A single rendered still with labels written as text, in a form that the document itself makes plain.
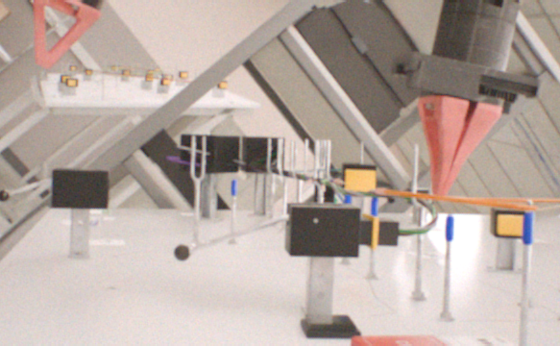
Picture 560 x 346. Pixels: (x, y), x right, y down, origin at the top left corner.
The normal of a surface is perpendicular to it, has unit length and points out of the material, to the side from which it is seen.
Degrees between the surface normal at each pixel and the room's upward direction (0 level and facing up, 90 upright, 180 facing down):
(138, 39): 90
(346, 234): 94
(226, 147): 53
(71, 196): 90
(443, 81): 94
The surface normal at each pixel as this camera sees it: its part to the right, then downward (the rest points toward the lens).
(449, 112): 0.02, 0.41
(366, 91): 0.21, 0.08
